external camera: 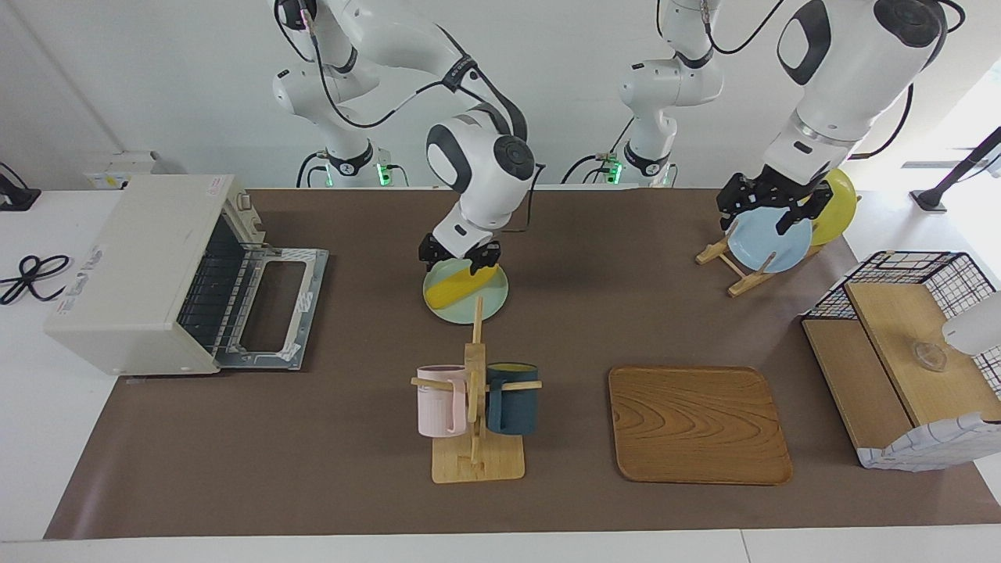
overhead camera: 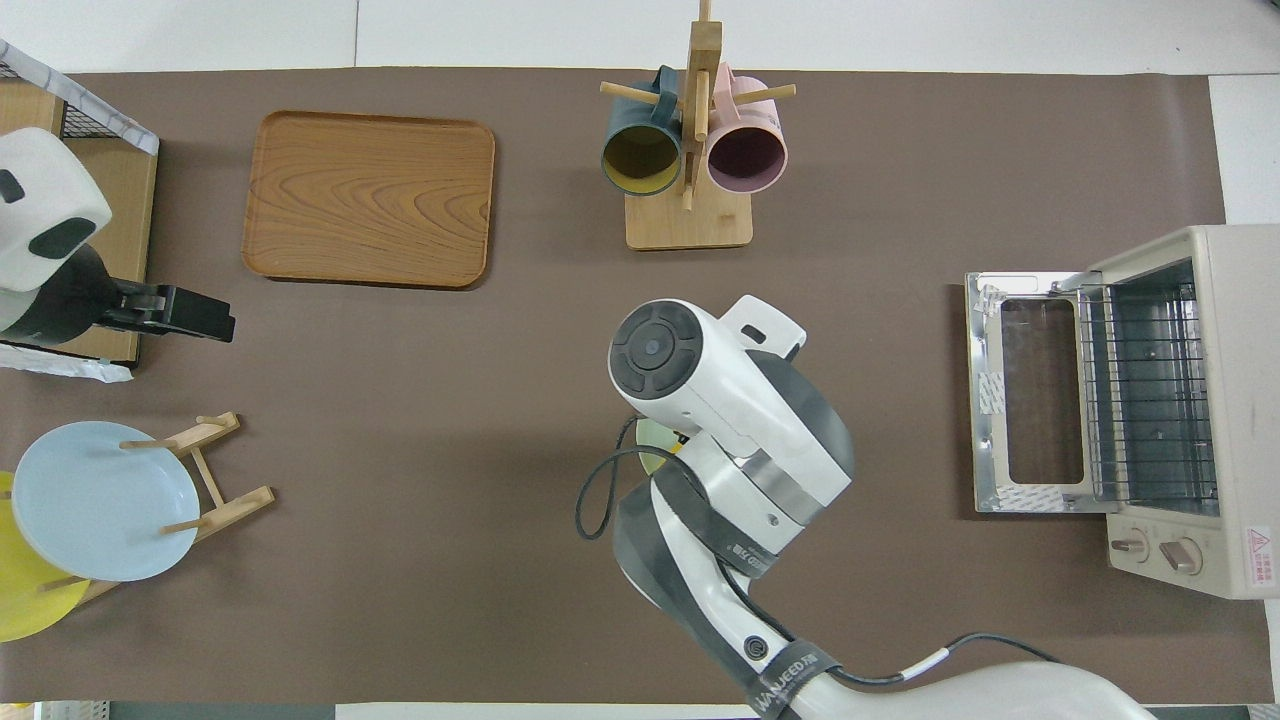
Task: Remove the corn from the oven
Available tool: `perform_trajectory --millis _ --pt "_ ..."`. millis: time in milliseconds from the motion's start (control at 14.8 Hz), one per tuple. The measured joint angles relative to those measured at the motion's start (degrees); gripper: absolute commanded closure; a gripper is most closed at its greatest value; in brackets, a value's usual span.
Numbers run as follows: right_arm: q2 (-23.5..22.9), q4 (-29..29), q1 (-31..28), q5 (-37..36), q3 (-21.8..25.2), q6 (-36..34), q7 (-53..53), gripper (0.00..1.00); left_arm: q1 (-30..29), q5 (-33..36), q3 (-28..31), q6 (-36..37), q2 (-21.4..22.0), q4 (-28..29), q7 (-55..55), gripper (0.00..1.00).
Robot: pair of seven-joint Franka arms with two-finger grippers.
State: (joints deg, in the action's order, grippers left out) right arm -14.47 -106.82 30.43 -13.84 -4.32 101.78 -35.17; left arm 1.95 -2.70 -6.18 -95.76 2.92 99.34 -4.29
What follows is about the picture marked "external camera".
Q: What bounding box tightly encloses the yellow corn cob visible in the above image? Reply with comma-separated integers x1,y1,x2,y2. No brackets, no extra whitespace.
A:
428,264,500,310

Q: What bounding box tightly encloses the pale green plate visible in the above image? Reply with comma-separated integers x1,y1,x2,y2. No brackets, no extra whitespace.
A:
423,260,509,325

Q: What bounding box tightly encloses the cream toaster oven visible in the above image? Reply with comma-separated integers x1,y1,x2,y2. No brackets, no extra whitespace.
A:
45,174,329,378

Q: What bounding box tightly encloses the light blue plate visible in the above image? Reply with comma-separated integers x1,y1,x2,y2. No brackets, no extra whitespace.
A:
727,207,814,274

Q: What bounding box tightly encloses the yellow plate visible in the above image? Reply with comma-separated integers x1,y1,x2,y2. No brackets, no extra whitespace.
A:
805,168,859,248

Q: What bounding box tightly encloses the wooden plate rack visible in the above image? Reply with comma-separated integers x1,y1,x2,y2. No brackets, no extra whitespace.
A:
695,219,861,298

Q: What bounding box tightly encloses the pink mug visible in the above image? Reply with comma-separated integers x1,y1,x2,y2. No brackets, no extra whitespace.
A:
416,364,468,439

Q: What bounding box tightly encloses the dark teal mug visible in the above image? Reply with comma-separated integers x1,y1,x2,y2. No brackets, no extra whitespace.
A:
485,362,540,436

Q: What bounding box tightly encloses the wooden mug tree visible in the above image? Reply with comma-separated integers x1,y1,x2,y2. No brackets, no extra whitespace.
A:
411,296,543,484

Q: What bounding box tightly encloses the small clear glass cup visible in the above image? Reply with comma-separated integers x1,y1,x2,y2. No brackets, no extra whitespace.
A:
911,340,949,372

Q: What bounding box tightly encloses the wooden serving tray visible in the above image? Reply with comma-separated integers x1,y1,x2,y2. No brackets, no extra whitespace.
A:
608,366,793,486

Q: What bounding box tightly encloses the white rounded cylinder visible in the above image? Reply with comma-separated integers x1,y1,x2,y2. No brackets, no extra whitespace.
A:
942,291,1001,357

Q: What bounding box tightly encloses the brown table mat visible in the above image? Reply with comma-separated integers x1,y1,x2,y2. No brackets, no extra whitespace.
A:
43,188,1001,540

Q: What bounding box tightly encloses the white power box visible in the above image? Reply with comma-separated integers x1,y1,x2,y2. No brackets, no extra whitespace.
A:
84,151,169,191

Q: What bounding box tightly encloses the black clamp base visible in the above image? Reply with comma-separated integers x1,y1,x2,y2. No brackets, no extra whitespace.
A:
0,163,41,212

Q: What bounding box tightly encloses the black camera stand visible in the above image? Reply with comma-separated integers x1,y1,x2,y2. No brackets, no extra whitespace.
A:
911,125,1001,213

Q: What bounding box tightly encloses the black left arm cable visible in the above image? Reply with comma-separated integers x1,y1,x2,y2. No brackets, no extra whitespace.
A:
702,0,967,163

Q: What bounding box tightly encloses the wire basket with checked cloth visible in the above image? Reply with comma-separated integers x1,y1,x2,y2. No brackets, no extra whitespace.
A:
802,250,1001,472

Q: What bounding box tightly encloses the black coiled cable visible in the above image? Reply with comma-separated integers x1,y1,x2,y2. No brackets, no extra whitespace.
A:
0,254,71,306

